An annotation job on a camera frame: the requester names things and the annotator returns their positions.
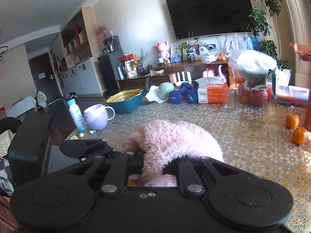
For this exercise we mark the teal basin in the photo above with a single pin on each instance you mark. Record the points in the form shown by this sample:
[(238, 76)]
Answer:
[(126, 106)]

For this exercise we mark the colourful gift bag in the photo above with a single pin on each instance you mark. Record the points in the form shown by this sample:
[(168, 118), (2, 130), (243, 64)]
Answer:
[(130, 69)]

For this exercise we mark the vase with dry twigs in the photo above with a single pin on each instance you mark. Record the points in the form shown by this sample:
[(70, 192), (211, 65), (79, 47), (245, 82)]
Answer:
[(141, 69)]

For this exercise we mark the black refrigerator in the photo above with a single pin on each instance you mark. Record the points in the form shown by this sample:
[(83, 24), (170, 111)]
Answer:
[(109, 70)]

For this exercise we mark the white cloth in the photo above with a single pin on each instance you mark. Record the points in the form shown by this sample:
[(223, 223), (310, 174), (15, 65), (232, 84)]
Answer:
[(151, 94)]

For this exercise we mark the blue dumbbell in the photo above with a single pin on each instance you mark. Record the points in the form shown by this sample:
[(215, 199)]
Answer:
[(176, 97), (192, 95)]

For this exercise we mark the white paper bag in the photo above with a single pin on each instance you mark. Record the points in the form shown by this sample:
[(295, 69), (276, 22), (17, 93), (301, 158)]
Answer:
[(284, 77)]

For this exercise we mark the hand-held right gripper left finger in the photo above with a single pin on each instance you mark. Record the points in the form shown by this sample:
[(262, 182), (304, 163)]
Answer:
[(114, 172)]

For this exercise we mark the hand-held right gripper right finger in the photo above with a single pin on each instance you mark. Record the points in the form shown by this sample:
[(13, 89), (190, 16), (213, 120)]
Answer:
[(188, 174)]

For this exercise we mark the pink flowers vase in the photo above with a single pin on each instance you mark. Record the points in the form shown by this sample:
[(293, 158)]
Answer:
[(103, 32)]

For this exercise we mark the pink white gift box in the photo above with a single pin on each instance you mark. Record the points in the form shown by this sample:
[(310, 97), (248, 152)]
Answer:
[(208, 72)]

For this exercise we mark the white router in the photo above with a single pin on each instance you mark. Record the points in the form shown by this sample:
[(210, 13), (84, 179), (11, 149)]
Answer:
[(182, 77)]

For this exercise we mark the oranges on cabinet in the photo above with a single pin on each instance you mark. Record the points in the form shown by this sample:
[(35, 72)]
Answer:
[(222, 57)]

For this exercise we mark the potted plant in vase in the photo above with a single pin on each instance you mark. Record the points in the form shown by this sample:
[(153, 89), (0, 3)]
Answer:
[(190, 55)]

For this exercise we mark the black flat television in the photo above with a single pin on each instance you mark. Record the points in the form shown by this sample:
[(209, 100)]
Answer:
[(211, 9)]

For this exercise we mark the orange tissue box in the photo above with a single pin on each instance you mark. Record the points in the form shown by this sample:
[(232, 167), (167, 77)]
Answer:
[(213, 94)]

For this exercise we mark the white plastic bag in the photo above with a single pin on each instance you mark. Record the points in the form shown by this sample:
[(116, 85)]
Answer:
[(208, 54)]

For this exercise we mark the orange tangerine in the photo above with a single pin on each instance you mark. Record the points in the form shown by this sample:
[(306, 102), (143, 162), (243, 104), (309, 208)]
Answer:
[(292, 121), (299, 136)]

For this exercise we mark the blue picture frame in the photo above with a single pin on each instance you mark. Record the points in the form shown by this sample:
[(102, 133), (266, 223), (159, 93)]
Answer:
[(175, 53)]

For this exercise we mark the pink bear figure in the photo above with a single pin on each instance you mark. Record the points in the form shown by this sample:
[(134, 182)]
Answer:
[(162, 49)]

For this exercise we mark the yellow colander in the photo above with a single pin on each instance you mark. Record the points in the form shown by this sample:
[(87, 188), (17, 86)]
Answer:
[(124, 95)]

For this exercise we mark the small white box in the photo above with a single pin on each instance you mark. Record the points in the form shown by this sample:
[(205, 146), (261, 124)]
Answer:
[(156, 72)]

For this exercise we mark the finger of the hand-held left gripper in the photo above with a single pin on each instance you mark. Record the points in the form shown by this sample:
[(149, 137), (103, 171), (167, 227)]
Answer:
[(80, 148)]

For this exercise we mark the bagged fruit basket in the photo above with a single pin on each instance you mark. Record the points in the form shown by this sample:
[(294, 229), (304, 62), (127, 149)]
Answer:
[(254, 77)]

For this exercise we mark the patterned cushion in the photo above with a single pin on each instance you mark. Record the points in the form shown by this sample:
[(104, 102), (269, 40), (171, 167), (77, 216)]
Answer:
[(5, 179)]

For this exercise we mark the white bottle blue cap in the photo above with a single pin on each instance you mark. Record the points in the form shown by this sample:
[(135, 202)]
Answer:
[(77, 116)]

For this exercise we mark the wall shelf cabinet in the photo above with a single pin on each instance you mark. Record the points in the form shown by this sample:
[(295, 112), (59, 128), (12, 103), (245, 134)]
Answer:
[(77, 60)]

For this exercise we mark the red water bottle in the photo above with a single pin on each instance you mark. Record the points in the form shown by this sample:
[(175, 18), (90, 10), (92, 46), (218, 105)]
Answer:
[(305, 82)]

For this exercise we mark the clear drinking glass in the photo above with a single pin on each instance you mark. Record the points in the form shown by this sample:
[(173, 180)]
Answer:
[(229, 98)]

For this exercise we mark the pink fluffy cloth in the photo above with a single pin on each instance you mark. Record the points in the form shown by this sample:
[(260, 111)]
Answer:
[(175, 143)]

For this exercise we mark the dark wooden door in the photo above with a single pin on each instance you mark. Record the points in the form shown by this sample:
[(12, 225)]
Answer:
[(45, 75)]

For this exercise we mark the beige tower air conditioner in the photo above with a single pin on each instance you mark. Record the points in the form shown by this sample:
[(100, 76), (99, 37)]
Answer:
[(296, 9)]

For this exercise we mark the small white cup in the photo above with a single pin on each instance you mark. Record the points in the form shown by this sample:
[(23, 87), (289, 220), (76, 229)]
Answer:
[(160, 60)]

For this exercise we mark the tall green indoor tree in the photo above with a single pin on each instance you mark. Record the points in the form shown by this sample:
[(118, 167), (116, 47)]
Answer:
[(261, 17)]

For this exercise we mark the small dark teapot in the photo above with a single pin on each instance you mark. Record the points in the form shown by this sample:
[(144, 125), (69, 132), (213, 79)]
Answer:
[(149, 67)]

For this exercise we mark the wooden photo frame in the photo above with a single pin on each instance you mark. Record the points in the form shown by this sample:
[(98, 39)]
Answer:
[(197, 51)]

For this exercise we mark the silver thermos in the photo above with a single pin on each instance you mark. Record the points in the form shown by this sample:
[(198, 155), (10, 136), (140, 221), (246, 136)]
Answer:
[(120, 72)]

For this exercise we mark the wooden television cabinet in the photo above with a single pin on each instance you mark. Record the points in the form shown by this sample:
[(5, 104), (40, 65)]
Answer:
[(160, 80)]

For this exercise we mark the lilac mug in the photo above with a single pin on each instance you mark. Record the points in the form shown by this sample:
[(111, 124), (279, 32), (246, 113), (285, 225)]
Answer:
[(96, 119)]

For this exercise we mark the stack of books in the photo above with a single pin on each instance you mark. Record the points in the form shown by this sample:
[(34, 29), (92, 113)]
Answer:
[(292, 93)]

